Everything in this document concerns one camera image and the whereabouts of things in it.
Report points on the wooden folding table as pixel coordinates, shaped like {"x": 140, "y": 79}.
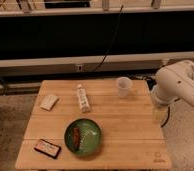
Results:
{"x": 130, "y": 137}

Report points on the green bowl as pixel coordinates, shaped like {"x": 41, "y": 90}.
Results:
{"x": 90, "y": 137}

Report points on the white lying bottle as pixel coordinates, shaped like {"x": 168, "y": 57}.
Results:
{"x": 82, "y": 99}

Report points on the beige sponge block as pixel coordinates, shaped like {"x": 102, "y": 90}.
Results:
{"x": 48, "y": 102}

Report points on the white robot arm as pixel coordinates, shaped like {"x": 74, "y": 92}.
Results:
{"x": 172, "y": 81}

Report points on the brown food stick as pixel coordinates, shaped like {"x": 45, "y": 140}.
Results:
{"x": 76, "y": 138}

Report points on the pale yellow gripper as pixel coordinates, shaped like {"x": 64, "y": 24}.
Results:
{"x": 159, "y": 114}

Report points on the white wall outlet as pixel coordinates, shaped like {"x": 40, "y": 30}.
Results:
{"x": 80, "y": 68}

